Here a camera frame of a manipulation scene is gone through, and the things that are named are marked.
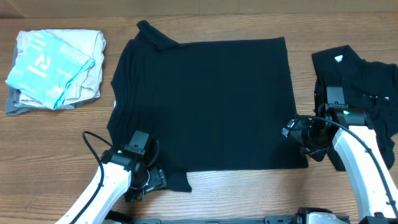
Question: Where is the black t-shirt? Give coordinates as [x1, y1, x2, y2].
[108, 21, 308, 192]

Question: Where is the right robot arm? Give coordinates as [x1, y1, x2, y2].
[282, 86, 397, 223]

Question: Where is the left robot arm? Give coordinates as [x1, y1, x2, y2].
[57, 131, 167, 224]

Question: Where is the folded beige shirt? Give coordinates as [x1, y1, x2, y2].
[15, 29, 107, 108]

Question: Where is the folded light blue printed shirt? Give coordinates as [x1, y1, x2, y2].
[5, 29, 96, 111]

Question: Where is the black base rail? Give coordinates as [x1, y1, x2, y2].
[102, 212, 350, 224]

